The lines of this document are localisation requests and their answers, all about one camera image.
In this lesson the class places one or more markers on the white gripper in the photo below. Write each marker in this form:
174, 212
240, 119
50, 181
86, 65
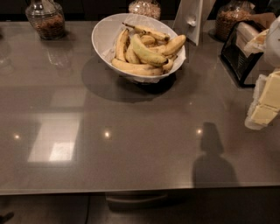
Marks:
273, 45

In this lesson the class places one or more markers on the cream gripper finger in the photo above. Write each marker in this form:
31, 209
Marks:
259, 117

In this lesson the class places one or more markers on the right yellow banana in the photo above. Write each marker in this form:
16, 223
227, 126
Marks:
171, 47

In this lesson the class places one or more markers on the top spotted banana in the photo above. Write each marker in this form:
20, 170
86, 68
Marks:
145, 30

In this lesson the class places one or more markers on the bottom long banana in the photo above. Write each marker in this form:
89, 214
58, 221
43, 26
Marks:
136, 69

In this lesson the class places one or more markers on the small middle banana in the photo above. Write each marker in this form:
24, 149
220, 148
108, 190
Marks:
131, 57

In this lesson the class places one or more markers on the left upright banana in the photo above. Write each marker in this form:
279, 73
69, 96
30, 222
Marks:
120, 44

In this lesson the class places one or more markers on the right glass jar with nuts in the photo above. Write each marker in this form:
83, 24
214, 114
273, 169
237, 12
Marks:
229, 14

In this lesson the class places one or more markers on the glass jar with nuts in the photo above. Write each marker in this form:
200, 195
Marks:
46, 18
229, 14

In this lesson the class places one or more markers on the white sign stand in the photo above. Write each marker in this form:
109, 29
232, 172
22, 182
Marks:
190, 17

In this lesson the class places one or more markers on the middle glass jar with cereal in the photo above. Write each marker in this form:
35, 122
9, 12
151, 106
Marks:
148, 8

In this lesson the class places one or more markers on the left glass jar with nuts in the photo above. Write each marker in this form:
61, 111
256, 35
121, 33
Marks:
46, 18

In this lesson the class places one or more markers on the black wire napkin holder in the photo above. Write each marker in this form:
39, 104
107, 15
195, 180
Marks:
239, 62

